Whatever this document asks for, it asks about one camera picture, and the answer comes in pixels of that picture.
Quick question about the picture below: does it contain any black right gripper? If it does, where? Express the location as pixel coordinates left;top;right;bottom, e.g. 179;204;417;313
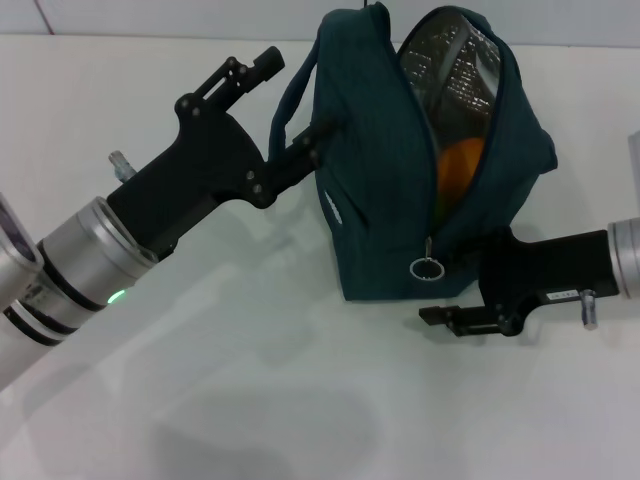
418;225;621;337

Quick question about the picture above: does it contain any dark teal insulated bag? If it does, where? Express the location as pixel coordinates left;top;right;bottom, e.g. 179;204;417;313
268;1;559;303

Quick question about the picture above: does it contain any metal zipper pull ring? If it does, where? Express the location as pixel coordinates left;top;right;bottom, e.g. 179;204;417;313
408;238;446;281

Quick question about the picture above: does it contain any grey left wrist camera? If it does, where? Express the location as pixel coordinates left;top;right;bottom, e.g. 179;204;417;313
0;192;45;271

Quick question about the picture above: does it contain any orange yellow pear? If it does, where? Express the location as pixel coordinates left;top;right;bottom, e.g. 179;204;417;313
435;138;485;209

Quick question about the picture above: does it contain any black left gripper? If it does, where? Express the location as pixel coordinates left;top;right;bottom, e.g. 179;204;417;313
105;45;335;261

